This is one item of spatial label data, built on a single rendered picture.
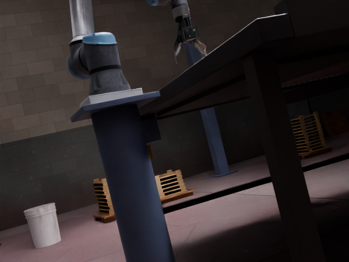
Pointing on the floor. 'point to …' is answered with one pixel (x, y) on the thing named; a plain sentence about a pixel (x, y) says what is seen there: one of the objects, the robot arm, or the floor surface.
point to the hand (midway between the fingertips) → (191, 61)
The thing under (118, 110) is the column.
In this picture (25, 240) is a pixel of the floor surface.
